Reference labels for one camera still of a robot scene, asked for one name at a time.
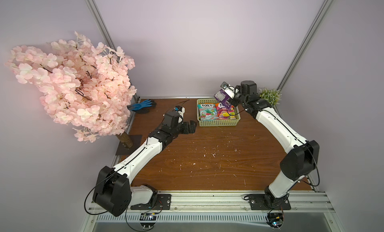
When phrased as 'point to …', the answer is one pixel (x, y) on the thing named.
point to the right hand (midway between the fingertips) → (234, 86)
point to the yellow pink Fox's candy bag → (224, 113)
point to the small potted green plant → (273, 96)
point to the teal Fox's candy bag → (207, 112)
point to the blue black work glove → (143, 107)
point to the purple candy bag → (221, 96)
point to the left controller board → (148, 220)
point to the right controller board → (275, 219)
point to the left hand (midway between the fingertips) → (192, 122)
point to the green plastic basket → (214, 123)
